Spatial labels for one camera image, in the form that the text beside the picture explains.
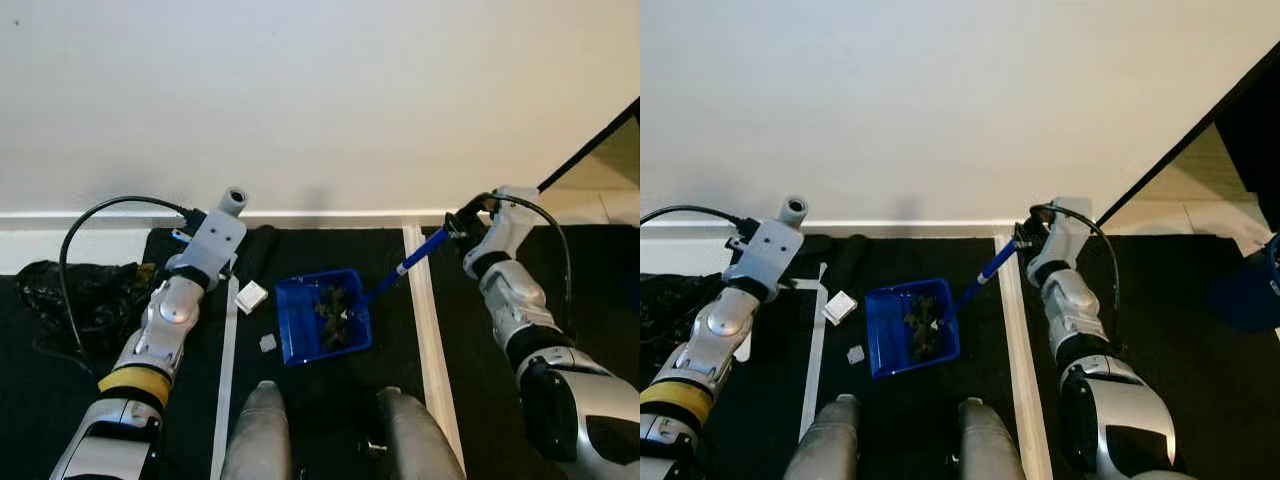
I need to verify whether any white baseboard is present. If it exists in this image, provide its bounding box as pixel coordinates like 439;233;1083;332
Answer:
640;218;1036;241
0;208;546;231

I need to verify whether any long black fabric item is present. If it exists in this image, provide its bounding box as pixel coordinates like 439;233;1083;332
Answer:
828;235;871;291
240;226;283;286

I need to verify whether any narrow white tape strip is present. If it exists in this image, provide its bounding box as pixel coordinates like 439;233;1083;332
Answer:
210;275;241;480
798;263;829;441

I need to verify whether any black floor mat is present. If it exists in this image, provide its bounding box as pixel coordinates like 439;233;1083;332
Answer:
0;225;641;480
640;235;1280;480

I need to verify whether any grey left robot leg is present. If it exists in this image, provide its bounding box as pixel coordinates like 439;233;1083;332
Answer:
220;380;293;480
782;394;861;480

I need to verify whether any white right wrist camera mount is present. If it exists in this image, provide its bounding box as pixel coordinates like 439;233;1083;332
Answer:
1030;196;1093;286
480;186;541;276

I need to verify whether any black door frame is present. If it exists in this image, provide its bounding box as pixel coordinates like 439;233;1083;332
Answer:
538;97;641;193
1097;40;1280;226

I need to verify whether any dark debris pile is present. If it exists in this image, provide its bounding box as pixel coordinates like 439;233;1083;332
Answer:
903;295;946;361
312;285;353;351

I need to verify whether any blue waste bin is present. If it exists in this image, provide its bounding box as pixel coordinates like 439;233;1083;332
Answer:
1205;235;1280;333

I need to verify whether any grey right robot leg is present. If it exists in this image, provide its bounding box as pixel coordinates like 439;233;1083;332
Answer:
955;397;1031;480
375;387;466;480

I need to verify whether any grey robot leg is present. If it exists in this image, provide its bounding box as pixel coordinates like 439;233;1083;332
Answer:
375;387;466;480
220;380;293;480
782;394;861;480
955;397;1031;480

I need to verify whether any blue long-handled dustpan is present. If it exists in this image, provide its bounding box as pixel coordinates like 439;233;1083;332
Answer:
274;225;451;366
864;238;1021;379

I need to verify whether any wide white tape strip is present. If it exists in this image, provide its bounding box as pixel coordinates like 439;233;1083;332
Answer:
402;222;466;471
993;232;1053;480

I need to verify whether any black door panel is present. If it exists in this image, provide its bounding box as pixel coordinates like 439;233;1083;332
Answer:
1213;88;1280;201

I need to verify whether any black plastic bag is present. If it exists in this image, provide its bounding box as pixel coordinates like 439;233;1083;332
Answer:
15;260;161;356
640;272;726;351

